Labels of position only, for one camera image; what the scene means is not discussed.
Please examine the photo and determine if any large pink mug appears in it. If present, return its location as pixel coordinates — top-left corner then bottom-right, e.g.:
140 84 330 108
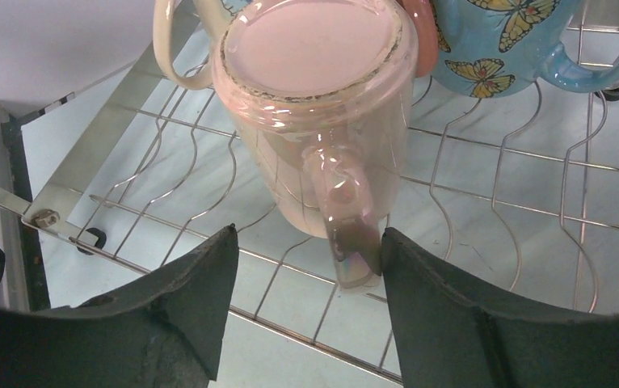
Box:
213 1 418 289

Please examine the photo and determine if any steel two-tier dish rack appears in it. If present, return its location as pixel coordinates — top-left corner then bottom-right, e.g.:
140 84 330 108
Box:
0 0 619 386

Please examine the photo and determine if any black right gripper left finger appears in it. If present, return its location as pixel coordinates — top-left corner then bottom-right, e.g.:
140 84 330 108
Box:
0 226 239 387

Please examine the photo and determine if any blue-rimmed cup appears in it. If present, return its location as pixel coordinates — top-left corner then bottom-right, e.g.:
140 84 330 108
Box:
431 1 619 99

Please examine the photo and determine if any orange-red cup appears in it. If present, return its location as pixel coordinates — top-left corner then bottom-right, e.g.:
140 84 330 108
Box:
398 0 439 78

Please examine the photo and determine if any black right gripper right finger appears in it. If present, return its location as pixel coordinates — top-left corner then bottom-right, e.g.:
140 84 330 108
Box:
381 227 619 387

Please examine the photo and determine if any cream decorated mug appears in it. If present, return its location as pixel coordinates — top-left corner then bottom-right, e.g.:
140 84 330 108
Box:
153 0 248 90

